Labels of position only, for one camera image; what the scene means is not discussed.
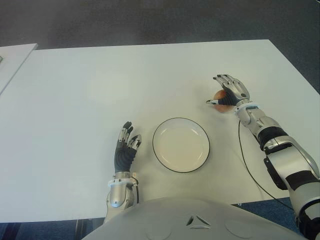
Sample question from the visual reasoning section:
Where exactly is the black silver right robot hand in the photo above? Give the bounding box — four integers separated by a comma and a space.
205, 73, 251, 107

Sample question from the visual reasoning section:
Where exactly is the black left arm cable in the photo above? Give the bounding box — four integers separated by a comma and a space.
131, 174, 140, 205

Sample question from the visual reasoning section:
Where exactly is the white plate with black rim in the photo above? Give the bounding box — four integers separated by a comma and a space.
152, 117, 211, 174

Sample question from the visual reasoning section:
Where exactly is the red yellow apple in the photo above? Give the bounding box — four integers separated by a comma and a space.
213, 89, 236, 113

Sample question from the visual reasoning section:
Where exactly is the white side table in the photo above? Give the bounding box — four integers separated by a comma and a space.
0, 43, 38, 97

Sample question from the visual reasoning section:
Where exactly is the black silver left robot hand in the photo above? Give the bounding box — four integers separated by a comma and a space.
113, 121, 143, 174

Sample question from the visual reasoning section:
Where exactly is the grey robot torso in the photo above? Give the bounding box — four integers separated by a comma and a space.
82, 196, 305, 240

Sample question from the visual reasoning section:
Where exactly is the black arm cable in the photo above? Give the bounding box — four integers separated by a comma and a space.
131, 174, 140, 205
237, 119, 293, 210

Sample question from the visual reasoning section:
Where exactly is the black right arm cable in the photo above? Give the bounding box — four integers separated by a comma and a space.
237, 119, 293, 210

